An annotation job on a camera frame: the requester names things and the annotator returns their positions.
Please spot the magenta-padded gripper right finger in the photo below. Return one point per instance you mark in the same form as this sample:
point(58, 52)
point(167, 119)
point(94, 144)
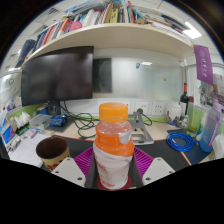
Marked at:
point(157, 170)

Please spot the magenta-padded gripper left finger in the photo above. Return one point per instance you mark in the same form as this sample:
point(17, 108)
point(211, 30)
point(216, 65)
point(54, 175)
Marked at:
point(69, 171)

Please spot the purple gradient water bottle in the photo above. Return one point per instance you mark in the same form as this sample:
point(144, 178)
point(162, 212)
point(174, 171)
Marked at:
point(210, 131)

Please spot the black desk mat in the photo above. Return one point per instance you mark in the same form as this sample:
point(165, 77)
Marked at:
point(163, 150)

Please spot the brown paper cup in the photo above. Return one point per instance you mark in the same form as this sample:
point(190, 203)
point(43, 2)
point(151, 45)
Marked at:
point(53, 151)

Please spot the grey metal laptop stand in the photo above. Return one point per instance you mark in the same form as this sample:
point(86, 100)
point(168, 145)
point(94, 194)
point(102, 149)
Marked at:
point(141, 131)

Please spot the white paper sheet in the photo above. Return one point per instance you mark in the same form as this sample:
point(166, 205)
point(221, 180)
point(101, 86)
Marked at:
point(28, 151)

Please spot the orange-capped drink bottle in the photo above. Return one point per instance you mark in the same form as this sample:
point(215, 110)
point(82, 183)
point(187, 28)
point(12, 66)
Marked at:
point(113, 143)

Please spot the blue packet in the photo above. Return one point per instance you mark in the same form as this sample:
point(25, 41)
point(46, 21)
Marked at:
point(59, 120)

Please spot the clear plastic box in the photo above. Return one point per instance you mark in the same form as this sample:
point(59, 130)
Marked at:
point(40, 121)

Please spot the white jar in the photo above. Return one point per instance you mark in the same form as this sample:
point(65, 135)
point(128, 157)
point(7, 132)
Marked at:
point(174, 111)

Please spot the clear green container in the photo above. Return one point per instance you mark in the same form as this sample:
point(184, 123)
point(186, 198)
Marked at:
point(195, 118)

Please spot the white tissue box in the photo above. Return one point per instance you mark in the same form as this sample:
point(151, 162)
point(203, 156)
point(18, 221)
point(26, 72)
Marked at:
point(20, 122)

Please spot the dark wine bottle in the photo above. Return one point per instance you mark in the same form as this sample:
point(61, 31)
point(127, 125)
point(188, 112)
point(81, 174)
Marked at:
point(184, 98)

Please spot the black computer monitor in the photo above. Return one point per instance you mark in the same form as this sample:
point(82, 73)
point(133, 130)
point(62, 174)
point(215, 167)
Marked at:
point(58, 76)

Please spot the purple hanging banner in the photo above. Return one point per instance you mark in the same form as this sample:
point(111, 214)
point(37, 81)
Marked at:
point(203, 63)

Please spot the white shelf with books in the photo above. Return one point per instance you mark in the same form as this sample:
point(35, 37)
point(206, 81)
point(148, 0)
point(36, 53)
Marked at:
point(110, 31)

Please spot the white wall socket strip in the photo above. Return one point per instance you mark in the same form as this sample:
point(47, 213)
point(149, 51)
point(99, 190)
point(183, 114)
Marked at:
point(150, 107)

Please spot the dark wall poster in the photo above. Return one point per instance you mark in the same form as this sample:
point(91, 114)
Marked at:
point(102, 75)

